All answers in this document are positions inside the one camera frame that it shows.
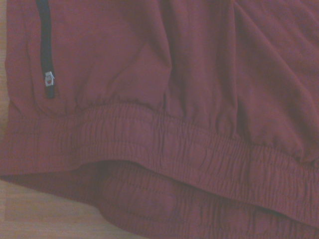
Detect rust red shorts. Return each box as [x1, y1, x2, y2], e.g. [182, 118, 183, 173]
[0, 0, 319, 239]

